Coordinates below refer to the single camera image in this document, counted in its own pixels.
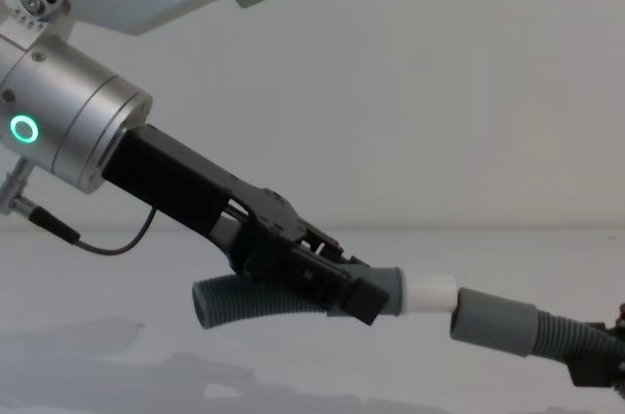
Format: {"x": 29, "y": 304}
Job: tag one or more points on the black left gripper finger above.
{"x": 312, "y": 272}
{"x": 288, "y": 219}

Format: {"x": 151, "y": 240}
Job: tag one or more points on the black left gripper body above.
{"x": 166, "y": 170}

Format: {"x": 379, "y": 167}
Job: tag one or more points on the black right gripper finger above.
{"x": 598, "y": 372}
{"x": 608, "y": 328}

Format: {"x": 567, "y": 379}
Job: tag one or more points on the white plastic pipe connector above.
{"x": 429, "y": 294}

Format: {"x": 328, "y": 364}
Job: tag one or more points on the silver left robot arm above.
{"x": 73, "y": 106}

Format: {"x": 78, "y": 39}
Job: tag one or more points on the white table cloth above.
{"x": 97, "y": 287}

